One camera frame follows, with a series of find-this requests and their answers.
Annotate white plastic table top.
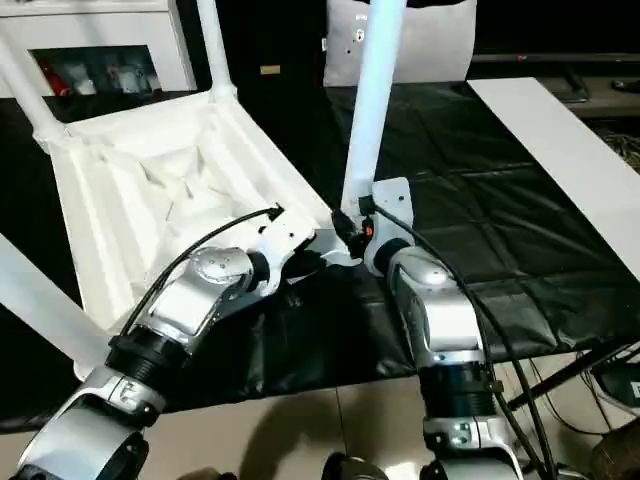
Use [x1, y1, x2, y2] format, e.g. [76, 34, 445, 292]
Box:
[32, 88, 361, 381]

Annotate black mat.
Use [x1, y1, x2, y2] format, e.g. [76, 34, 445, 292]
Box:
[0, 79, 640, 431]

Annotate dark blue cabinet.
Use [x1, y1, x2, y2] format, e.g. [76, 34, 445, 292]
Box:
[177, 0, 331, 151]

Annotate grey cushion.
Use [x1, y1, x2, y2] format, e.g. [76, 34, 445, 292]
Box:
[322, 0, 476, 87]

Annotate white board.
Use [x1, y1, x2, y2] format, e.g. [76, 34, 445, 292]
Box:
[467, 77, 640, 281]

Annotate black stand leg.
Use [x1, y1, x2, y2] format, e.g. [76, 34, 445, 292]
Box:
[507, 344, 640, 411]

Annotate black bar red light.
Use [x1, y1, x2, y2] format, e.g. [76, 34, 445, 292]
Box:
[472, 52, 640, 64]

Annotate white cabinet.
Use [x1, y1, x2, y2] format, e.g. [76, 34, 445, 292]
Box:
[0, 0, 199, 99]

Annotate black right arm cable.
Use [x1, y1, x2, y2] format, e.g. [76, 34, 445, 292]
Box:
[367, 202, 556, 480]

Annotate loose floor cables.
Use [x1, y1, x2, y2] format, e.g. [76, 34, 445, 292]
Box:
[524, 349, 640, 436]

